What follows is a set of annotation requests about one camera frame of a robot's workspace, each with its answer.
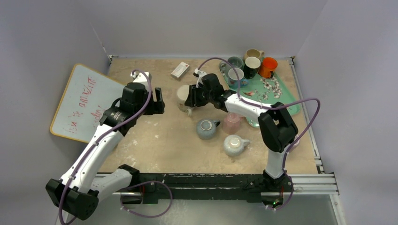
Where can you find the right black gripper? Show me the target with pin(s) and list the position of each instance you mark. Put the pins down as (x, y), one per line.
(194, 96)

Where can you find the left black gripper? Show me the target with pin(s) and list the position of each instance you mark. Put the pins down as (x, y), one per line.
(156, 107)

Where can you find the cream white mug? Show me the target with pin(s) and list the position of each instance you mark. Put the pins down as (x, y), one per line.
(182, 95)

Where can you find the blue mug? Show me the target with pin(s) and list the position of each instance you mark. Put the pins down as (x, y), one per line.
(233, 76)

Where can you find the grey mug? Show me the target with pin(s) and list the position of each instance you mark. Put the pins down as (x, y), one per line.
(234, 61)

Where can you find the tan brown round mug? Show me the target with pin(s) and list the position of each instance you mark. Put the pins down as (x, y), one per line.
(253, 53)

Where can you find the orange mug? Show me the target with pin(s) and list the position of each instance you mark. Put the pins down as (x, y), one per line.
(267, 68)

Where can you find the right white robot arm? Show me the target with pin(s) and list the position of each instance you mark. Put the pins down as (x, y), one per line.
(278, 130)

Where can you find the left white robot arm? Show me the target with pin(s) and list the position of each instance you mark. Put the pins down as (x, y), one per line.
(76, 192)

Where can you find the blue-grey round mug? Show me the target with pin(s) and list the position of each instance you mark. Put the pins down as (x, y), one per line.
(206, 128)

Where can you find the pink faceted mug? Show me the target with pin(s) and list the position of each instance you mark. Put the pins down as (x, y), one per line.
(232, 123)

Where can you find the pale speckled mug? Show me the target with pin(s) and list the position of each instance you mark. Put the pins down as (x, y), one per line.
(234, 145)

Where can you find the white red small box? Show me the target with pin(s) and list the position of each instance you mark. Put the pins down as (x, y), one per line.
(180, 70)

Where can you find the whiteboard with red writing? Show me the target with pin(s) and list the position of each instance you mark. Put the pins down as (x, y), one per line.
(87, 95)

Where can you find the green floral tray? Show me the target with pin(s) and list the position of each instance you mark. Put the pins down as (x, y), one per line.
(264, 90)

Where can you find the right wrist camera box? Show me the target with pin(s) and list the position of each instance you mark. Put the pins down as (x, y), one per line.
(199, 74)

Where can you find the black base frame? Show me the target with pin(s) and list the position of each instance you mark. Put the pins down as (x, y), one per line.
(252, 188)

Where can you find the mauve mug with black handle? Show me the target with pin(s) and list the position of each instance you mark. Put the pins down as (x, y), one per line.
(296, 142)

